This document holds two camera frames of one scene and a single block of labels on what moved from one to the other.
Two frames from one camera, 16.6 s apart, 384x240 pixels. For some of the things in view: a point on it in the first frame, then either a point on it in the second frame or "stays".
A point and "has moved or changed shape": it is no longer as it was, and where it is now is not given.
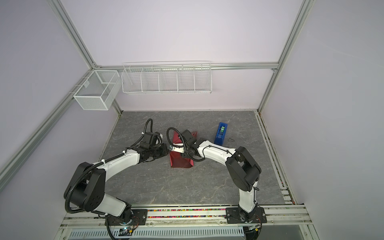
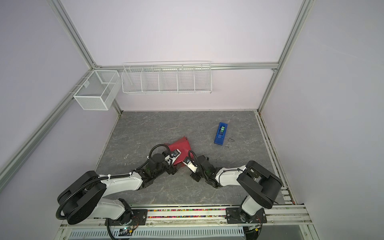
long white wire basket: x=189 y=77 stays
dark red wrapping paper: x=177 y=159 has moved or changed shape
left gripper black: x=164 y=148 -> x=172 y=170
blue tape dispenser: x=221 y=133 stays
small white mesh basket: x=99 y=90 stays
